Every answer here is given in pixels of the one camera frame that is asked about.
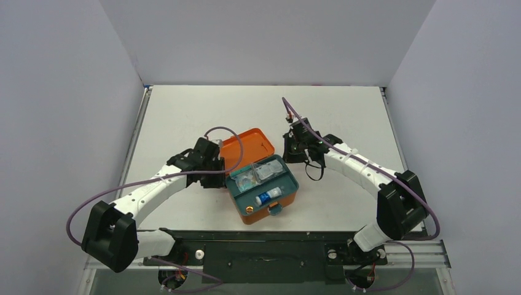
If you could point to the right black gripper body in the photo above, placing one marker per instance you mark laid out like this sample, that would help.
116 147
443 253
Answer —
291 150

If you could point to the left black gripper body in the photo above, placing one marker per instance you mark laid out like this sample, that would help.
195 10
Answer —
216 165

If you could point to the zip bag of wipes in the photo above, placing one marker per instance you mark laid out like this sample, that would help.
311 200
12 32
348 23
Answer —
268 170

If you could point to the small teal wipe packet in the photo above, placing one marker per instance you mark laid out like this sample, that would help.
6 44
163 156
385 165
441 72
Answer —
246 180

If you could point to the teal divided tray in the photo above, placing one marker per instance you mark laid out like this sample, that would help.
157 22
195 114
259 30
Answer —
286 181

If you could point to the white blue tube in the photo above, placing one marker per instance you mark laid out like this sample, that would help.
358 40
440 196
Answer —
267 196

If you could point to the orange plastic medicine box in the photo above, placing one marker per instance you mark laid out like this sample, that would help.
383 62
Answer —
249 147

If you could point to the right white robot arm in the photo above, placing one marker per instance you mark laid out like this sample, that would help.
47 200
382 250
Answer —
399 196

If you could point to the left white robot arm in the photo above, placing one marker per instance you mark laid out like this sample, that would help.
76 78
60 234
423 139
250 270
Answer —
112 234

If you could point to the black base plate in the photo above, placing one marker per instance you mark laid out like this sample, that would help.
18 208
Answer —
273 256

